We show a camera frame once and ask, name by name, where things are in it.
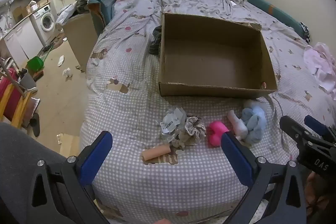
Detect light blue plush toy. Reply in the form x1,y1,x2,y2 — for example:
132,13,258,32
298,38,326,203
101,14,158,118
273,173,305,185
241,106,266,145

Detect white fluffy soft item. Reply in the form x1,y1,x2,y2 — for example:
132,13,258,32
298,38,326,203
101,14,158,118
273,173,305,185
227,110,248,140

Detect pink plush toy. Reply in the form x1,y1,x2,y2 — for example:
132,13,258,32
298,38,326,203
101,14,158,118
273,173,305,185
208,121,229,147

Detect peach foam roll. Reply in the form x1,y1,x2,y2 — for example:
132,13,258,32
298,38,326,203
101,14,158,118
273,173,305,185
142,144,171,161

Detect beige lace scrunchie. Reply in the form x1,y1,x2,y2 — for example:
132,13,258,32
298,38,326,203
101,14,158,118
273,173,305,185
170,116,206,149

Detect clear plastic bag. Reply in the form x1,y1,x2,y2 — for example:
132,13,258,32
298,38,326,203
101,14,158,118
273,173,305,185
159,107,187,143

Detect person's right hand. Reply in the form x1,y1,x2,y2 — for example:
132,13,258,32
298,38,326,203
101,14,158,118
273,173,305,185
304,172,329,214

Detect pink cloth on bed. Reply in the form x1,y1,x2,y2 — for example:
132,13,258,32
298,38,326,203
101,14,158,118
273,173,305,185
303,43,335,101

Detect yellow wooden stool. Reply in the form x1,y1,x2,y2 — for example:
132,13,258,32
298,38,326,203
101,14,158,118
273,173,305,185
1,81,34,128

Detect patterned bed quilt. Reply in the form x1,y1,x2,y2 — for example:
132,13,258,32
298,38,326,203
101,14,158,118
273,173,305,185
80,0,335,223

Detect teal bolster cushion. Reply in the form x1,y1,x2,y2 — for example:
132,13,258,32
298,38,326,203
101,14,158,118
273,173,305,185
247,0,310,44

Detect brown cardboard box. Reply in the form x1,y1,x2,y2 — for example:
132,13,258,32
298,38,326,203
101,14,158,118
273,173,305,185
158,13,277,99

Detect green bucket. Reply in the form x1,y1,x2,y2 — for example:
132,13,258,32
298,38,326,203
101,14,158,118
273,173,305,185
27,56,44,73

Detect white kitchen cabinet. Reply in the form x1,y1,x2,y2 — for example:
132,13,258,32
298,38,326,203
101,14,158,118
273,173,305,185
2,18,43,68

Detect beige bedside cabinet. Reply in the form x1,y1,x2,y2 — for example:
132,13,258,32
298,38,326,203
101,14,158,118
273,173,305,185
63,13,98,71

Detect dark garment beside box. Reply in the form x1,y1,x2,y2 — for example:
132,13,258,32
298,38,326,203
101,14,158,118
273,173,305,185
148,26,162,56

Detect white washing machine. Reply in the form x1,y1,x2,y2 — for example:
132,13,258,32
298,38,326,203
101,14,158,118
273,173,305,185
30,4,56,46

